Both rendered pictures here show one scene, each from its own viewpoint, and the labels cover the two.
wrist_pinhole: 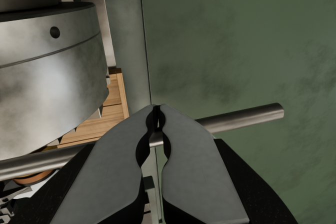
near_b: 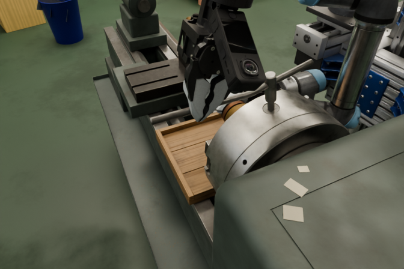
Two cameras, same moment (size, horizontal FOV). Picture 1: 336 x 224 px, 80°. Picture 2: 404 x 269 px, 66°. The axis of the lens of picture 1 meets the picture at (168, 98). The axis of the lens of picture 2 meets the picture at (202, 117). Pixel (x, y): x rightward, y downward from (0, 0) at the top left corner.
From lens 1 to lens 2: 0.41 m
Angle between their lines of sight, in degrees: 35
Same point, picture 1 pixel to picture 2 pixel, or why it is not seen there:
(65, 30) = (240, 167)
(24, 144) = (242, 111)
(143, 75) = (151, 230)
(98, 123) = (196, 155)
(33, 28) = (253, 157)
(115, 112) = (184, 166)
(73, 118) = (224, 128)
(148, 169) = (121, 130)
